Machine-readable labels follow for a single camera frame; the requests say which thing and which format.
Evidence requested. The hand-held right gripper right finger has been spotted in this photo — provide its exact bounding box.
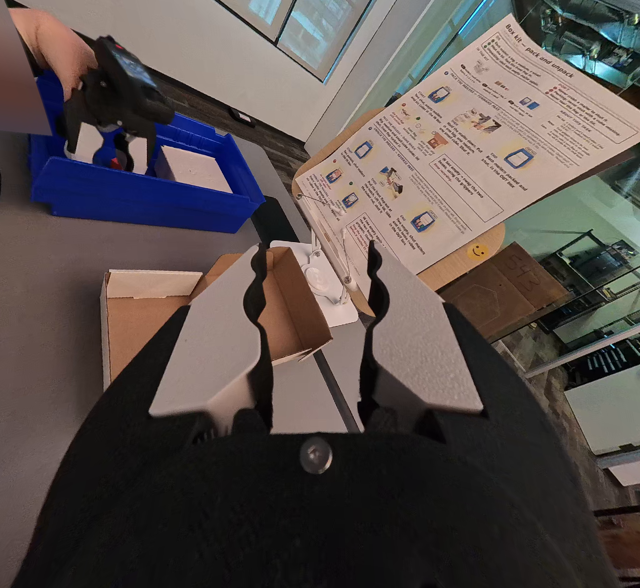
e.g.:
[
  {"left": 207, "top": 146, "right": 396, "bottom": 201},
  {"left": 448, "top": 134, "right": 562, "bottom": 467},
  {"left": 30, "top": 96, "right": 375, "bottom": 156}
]
[{"left": 357, "top": 240, "right": 486, "bottom": 423}]

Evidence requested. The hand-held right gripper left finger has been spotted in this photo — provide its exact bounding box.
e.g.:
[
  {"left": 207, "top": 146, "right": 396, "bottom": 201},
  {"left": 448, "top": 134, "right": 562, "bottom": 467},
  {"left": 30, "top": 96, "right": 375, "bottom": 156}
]
[{"left": 148, "top": 243, "right": 275, "bottom": 438}]

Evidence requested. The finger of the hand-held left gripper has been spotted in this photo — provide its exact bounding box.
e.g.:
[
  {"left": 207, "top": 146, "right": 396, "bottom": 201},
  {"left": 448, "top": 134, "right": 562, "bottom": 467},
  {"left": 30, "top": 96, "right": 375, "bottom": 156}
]
[
  {"left": 64, "top": 122, "right": 108, "bottom": 165},
  {"left": 125, "top": 134, "right": 157, "bottom": 177}
]

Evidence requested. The blue plastic bin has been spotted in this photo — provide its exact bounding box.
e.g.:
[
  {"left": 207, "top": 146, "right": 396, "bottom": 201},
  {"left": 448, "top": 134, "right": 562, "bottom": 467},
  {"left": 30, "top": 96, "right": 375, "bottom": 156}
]
[{"left": 29, "top": 70, "right": 266, "bottom": 234}]

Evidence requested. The white cardboard mailer box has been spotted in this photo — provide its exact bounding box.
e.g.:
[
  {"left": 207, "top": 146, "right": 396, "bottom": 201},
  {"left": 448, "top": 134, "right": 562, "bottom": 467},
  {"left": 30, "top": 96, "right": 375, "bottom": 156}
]
[
  {"left": 154, "top": 145, "right": 234, "bottom": 194},
  {"left": 100, "top": 248, "right": 334, "bottom": 392}
]

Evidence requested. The person's left hand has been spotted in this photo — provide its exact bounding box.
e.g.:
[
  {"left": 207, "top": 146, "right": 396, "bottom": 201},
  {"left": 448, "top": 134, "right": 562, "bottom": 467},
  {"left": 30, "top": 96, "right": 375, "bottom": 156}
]
[{"left": 9, "top": 8, "right": 99, "bottom": 102}]

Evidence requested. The brown cardboard sheet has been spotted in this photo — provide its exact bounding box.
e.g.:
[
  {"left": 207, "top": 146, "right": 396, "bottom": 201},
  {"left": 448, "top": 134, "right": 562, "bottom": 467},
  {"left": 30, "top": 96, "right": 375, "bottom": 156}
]
[{"left": 439, "top": 242, "right": 572, "bottom": 340}]

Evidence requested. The white metal stand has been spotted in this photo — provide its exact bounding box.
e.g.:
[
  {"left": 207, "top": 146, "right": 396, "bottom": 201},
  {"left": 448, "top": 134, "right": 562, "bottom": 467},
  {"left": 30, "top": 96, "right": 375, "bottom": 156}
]
[{"left": 270, "top": 228, "right": 362, "bottom": 328}]

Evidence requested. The black shelving rack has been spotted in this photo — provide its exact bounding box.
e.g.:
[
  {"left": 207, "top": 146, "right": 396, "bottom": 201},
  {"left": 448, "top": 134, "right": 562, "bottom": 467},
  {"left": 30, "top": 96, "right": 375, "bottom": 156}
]
[{"left": 540, "top": 230, "right": 640, "bottom": 384}]

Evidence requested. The printed instruction sheet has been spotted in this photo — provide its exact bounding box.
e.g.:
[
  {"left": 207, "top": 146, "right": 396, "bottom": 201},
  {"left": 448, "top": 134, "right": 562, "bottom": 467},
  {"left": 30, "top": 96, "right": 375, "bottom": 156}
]
[{"left": 295, "top": 13, "right": 640, "bottom": 274}]

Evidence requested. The black desk cable cover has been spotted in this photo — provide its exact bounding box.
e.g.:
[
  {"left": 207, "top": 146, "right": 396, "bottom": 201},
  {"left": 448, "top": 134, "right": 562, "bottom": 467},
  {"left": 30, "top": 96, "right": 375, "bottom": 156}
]
[{"left": 251, "top": 195, "right": 301, "bottom": 244}]

